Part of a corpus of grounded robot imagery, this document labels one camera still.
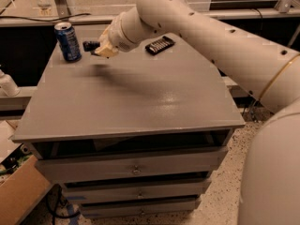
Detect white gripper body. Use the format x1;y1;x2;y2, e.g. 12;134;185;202
108;12;137;53

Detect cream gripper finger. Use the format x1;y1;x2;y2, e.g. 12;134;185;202
95;41;119;58
98;28;109;43

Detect blue rxbar blueberry bar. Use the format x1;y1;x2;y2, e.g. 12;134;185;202
82;41;100;52

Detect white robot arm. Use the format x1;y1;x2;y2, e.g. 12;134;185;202
96;0;300;225

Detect blue pepsi can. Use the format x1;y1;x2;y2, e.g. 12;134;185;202
54;22;82;62

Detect black snack bar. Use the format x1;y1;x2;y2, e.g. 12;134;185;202
145;36;175;55

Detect grey drawer cabinet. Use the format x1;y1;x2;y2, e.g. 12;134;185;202
14;39;244;208

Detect white pipe fitting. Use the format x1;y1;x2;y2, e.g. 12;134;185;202
0;69;20;97

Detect middle grey drawer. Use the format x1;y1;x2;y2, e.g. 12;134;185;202
63;178;211;204

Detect grey drawer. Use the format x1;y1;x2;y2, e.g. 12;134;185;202
80;197;201;218
36;146;228;183
63;178;211;204

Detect top grey drawer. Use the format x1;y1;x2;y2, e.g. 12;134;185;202
36;146;228;183

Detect cardboard box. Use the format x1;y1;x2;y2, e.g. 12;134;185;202
0;119;53;225

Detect bottom grey drawer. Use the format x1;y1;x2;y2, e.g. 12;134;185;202
80;197;201;218

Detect black cable on rail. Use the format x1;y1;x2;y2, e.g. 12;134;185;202
0;12;92;23

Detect black floor cable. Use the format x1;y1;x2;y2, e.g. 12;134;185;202
46;185;82;225

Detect metal frame rail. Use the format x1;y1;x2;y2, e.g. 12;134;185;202
0;0;300;23

